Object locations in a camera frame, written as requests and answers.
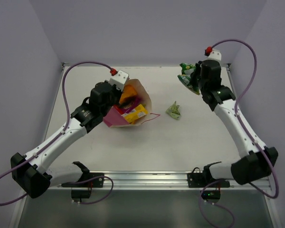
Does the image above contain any green snack bag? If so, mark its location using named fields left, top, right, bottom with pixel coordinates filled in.
left=177, top=63, right=200, bottom=95

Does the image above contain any pink and tan paper bag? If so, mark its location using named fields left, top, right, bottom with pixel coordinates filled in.
left=103, top=79, right=160, bottom=128

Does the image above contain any small green snack packet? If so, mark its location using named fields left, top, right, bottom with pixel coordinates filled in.
left=166, top=101, right=181, bottom=120

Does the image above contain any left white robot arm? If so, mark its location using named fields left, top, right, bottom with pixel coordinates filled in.
left=10, top=79, right=124, bottom=199

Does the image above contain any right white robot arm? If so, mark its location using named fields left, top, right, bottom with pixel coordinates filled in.
left=190, top=59, right=278, bottom=187

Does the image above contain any orange snack bag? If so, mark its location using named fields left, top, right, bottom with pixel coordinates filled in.
left=119, top=85, right=137, bottom=104

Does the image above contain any yellow snack pack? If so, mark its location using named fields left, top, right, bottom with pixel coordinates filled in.
left=122, top=104, right=148, bottom=124

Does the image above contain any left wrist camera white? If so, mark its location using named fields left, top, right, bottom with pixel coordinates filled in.
left=109, top=69, right=129, bottom=91

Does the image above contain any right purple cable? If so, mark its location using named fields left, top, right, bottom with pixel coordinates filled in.
left=204, top=39, right=280, bottom=199

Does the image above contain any purple cable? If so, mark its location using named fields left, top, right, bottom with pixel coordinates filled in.
left=204, top=39, right=280, bottom=199
left=0, top=61, right=116, bottom=206

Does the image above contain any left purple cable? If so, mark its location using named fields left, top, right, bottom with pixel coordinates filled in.
left=0, top=61, right=116, bottom=206

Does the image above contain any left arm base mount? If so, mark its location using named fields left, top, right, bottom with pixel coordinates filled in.
left=61, top=172, right=104, bottom=188

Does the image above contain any aluminium front rail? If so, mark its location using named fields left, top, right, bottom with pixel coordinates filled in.
left=21, top=170, right=271, bottom=190

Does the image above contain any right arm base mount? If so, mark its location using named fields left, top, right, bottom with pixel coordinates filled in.
left=187, top=161, right=233, bottom=188

